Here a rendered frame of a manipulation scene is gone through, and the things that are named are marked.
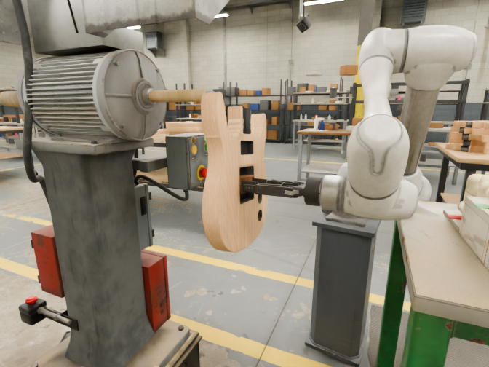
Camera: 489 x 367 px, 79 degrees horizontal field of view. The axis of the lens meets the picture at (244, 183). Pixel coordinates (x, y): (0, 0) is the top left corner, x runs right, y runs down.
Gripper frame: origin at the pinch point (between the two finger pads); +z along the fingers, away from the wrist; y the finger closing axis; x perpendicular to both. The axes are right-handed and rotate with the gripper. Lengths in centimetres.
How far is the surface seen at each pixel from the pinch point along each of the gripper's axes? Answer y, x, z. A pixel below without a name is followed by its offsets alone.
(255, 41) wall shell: 1055, 407, 433
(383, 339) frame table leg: 32, -55, -41
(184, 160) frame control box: 13.3, 4.4, 31.2
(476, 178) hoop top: 16, 5, -56
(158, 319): 16, -63, 45
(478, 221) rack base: -4, -2, -52
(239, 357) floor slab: 48, -96, 21
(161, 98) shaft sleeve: -9.4, 22.8, 22.9
